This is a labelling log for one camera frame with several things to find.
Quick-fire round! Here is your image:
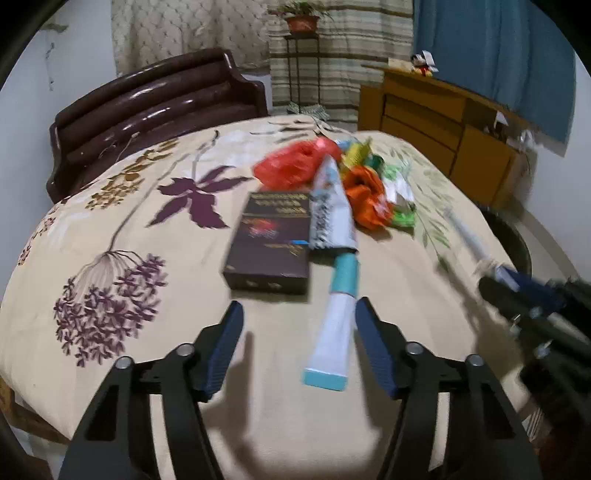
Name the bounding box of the checkered cloth on stand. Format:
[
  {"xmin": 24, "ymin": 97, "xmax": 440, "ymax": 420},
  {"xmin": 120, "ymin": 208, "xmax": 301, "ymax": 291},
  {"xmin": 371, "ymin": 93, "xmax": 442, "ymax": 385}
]
[{"xmin": 287, "ymin": 102, "xmax": 329, "ymax": 121}]

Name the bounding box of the blue curtain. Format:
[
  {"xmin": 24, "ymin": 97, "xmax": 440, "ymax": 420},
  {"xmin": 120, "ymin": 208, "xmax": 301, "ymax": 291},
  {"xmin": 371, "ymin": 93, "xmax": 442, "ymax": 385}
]
[{"xmin": 414, "ymin": 0, "xmax": 576, "ymax": 143}]

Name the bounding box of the yellow snack wrapper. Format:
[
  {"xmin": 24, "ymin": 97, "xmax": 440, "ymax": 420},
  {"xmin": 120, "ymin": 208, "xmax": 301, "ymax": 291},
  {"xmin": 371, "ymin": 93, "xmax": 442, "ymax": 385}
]
[{"xmin": 339, "ymin": 138, "xmax": 372, "ymax": 176}]

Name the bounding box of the floral beige tablecloth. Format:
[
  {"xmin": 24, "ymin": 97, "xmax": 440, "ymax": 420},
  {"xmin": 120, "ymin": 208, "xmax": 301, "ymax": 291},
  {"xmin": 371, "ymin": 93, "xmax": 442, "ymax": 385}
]
[{"xmin": 1, "ymin": 117, "xmax": 528, "ymax": 479}]

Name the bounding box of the mickey mouse plush toy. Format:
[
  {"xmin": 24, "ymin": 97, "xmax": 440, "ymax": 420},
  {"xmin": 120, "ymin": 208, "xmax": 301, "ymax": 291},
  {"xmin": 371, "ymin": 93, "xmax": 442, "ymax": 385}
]
[{"xmin": 411, "ymin": 50, "xmax": 439, "ymax": 77}]

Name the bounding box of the red plastic bag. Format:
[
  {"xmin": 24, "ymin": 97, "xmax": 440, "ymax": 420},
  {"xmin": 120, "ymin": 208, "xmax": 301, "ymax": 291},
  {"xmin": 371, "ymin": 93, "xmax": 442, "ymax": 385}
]
[{"xmin": 252, "ymin": 137, "xmax": 342, "ymax": 191}]

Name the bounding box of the white printed toothpaste box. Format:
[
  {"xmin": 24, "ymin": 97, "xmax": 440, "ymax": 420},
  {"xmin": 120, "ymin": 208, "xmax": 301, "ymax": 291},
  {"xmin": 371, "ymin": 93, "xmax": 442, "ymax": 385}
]
[{"xmin": 310, "ymin": 155, "xmax": 358, "ymax": 251}]

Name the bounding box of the black metal plant stand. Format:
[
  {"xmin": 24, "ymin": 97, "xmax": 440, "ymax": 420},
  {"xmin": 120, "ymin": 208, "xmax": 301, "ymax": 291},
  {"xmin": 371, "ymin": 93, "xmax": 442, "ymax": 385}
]
[{"xmin": 283, "ymin": 32, "xmax": 322, "ymax": 114}]

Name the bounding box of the white green plastic bag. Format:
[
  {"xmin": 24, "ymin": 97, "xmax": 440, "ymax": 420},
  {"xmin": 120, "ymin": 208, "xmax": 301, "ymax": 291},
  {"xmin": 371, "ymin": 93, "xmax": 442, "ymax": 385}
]
[{"xmin": 382, "ymin": 164, "xmax": 416, "ymax": 214}]

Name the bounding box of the black trash bin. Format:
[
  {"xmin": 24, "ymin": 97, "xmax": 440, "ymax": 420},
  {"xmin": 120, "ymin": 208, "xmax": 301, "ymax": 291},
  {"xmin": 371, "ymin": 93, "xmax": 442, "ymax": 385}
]
[{"xmin": 478, "ymin": 204, "xmax": 532, "ymax": 275}]

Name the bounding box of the dark brown leather sofa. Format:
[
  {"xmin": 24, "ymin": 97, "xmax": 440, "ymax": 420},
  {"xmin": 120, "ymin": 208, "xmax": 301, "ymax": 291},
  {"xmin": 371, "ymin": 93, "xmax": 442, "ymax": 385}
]
[{"xmin": 46, "ymin": 48, "xmax": 269, "ymax": 202}]

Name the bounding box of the orange plastic bag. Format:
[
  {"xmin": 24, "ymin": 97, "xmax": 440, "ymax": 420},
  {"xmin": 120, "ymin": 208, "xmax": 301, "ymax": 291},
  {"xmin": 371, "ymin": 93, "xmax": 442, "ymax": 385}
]
[{"xmin": 342, "ymin": 165, "xmax": 393, "ymax": 231}]

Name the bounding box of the green small packet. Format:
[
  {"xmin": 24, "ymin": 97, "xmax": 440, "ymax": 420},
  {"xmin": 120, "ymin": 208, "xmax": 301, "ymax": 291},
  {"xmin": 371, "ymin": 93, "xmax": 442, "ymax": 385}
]
[{"xmin": 389, "ymin": 205, "xmax": 416, "ymax": 229}]

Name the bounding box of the dark brown box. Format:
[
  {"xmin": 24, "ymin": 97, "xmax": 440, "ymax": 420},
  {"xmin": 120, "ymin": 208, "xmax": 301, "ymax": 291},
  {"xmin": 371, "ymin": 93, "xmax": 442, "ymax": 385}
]
[{"xmin": 221, "ymin": 191, "xmax": 311, "ymax": 295}]

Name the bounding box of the white teal toothpaste tube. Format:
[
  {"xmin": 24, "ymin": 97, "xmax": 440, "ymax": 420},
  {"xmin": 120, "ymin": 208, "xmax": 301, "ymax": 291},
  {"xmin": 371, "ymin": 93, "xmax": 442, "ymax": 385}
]
[{"xmin": 303, "ymin": 252, "xmax": 359, "ymax": 391}]

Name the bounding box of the beige patterned curtain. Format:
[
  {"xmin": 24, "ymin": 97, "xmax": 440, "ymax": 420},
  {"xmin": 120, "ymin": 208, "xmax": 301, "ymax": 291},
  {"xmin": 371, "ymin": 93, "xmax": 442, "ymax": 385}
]
[{"xmin": 111, "ymin": 0, "xmax": 269, "ymax": 76}]

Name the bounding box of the wooden tv cabinet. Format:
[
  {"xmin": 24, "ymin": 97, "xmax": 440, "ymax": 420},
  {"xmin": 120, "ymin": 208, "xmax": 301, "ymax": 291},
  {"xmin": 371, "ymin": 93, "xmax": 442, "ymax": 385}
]
[{"xmin": 358, "ymin": 67, "xmax": 527, "ymax": 210}]

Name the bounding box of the potted green plant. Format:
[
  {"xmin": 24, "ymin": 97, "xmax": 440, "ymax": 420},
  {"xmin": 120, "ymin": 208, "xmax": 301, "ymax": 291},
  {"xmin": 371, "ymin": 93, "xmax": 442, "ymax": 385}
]
[{"xmin": 267, "ymin": 1, "xmax": 332, "ymax": 35}]

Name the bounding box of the striped curtain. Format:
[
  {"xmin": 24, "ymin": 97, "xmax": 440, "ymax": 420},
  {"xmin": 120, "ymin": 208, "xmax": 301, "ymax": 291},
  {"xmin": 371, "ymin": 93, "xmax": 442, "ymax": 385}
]
[{"xmin": 267, "ymin": 1, "xmax": 414, "ymax": 124}]

